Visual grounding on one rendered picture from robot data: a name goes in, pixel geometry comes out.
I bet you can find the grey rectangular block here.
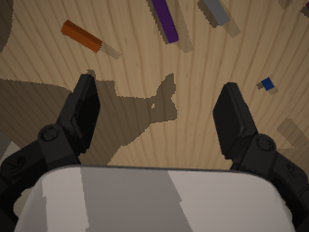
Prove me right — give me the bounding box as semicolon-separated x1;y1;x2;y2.
203;0;230;26

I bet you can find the small blue cube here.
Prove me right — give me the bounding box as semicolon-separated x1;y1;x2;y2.
261;77;274;91

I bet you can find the orange rod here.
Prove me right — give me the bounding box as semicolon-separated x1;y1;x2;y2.
61;20;103;53

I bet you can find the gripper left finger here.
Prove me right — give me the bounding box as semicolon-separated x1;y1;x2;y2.
0;74;101;232

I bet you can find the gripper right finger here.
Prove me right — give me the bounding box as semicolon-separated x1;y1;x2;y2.
212;82;309;232

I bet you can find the purple rod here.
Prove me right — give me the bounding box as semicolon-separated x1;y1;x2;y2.
152;0;179;44

